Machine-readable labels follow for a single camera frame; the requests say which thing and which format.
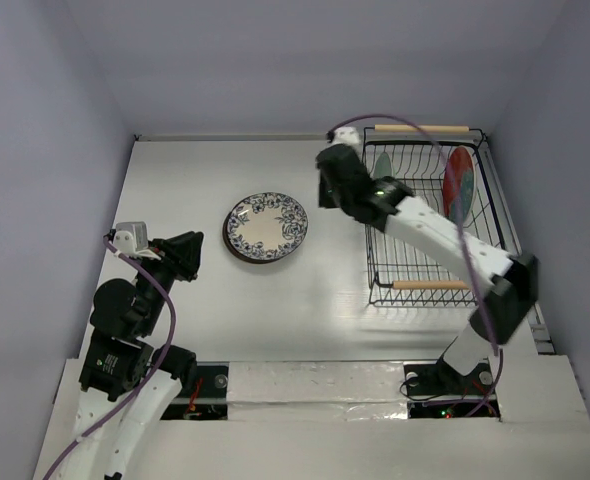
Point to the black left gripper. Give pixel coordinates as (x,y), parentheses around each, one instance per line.
(182,252)

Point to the light green flower plate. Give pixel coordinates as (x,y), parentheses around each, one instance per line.
(382,166)

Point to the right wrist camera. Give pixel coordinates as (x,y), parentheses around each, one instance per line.
(346,135)

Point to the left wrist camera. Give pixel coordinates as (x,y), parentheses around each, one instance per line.
(131,239)

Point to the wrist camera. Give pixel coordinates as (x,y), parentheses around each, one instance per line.
(346,135)
(131,239)

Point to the black wire dish rack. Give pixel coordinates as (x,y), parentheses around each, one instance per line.
(419,261)

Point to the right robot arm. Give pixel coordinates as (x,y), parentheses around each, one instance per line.
(505,286)

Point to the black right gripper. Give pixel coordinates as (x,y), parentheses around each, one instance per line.
(332,163)

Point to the red teal plate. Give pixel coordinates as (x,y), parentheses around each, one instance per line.
(459,185)

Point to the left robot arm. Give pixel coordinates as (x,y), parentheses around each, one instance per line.
(131,371)

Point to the white blue floral plate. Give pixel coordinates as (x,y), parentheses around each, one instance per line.
(275,219)

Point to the grey reindeer plate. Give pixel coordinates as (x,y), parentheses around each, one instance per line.
(254,253)

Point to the dark teal plate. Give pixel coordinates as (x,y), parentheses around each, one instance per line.
(242,257)

